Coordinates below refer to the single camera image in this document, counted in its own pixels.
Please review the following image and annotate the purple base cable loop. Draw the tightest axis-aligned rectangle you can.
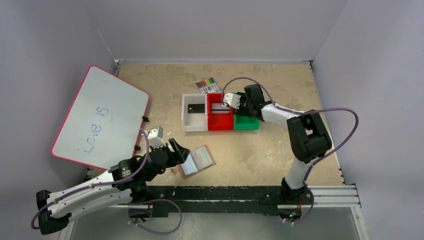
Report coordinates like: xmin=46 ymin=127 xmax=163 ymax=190
xmin=127 ymin=198 xmax=183 ymax=235

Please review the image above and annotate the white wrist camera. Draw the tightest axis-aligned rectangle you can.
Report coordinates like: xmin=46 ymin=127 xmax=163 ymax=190
xmin=222 ymin=93 xmax=242 ymax=109
xmin=147 ymin=126 xmax=166 ymax=149

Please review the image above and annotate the silver credit card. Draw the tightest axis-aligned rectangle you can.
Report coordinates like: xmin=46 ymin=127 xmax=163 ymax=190
xmin=211 ymin=103 xmax=230 ymax=114

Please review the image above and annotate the green plastic bin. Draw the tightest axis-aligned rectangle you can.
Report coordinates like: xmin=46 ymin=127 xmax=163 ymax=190
xmin=233 ymin=109 xmax=260 ymax=131

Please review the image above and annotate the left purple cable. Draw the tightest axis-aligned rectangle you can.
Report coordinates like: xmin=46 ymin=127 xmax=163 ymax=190
xmin=30 ymin=128 xmax=151 ymax=231

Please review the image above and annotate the red plastic bin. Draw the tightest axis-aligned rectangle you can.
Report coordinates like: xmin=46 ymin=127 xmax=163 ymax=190
xmin=206 ymin=93 xmax=234 ymax=131

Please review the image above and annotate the red framed whiteboard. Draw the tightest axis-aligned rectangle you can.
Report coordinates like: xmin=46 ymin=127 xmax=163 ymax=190
xmin=50 ymin=65 xmax=150 ymax=170

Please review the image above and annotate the black credit card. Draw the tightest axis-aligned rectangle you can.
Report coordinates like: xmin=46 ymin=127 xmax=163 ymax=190
xmin=187 ymin=103 xmax=206 ymax=114

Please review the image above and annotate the white plastic bin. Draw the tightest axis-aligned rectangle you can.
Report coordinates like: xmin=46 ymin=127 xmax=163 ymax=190
xmin=181 ymin=93 xmax=208 ymax=132

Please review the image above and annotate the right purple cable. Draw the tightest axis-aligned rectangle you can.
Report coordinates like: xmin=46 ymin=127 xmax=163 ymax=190
xmin=221 ymin=77 xmax=360 ymax=186

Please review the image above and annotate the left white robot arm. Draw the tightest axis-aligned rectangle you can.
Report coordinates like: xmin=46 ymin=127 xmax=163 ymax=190
xmin=31 ymin=138 xmax=191 ymax=235

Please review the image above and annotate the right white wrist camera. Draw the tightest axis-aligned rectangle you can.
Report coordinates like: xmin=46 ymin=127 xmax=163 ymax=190
xmin=222 ymin=93 xmax=242 ymax=109

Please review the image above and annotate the pack of coloured markers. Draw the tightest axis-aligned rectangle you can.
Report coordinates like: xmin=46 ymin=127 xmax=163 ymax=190
xmin=195 ymin=77 xmax=221 ymax=94

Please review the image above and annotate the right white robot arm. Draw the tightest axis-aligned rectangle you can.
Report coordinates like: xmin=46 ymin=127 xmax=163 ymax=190
xmin=224 ymin=84 xmax=333 ymax=204

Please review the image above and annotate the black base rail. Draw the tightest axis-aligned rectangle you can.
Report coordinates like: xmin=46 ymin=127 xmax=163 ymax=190
xmin=131 ymin=185 xmax=312 ymax=218

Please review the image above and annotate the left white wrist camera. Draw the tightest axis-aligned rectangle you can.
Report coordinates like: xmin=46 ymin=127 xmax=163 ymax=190
xmin=147 ymin=126 xmax=166 ymax=149

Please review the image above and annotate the pink leather card holder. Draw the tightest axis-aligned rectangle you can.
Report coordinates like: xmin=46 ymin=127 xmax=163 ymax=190
xmin=171 ymin=144 xmax=216 ymax=179

